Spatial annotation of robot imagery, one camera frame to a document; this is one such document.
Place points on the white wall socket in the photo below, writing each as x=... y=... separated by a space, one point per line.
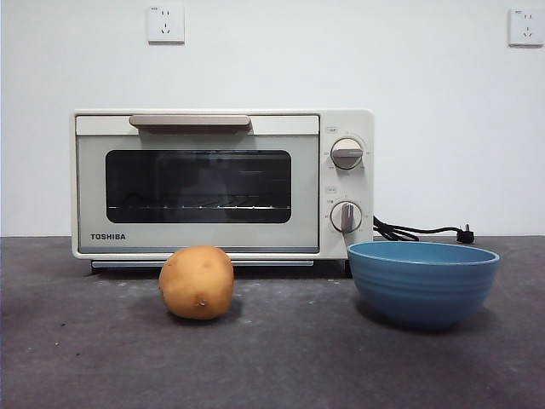
x=166 y=25
x=528 y=27

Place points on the beige temperature knob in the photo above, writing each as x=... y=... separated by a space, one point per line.
x=347 y=154

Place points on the silver crumb tray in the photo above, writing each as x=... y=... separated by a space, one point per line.
x=127 y=264

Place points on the cream glass oven door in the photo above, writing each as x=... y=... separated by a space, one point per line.
x=91 y=191

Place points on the cream Toshiba toaster oven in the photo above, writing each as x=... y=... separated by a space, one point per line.
x=336 y=247

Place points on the blue ribbed bowl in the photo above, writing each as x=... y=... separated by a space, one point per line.
x=421 y=289

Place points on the brown potato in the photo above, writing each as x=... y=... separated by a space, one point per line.
x=196 y=281

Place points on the beige timer knob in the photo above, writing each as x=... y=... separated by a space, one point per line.
x=340 y=217

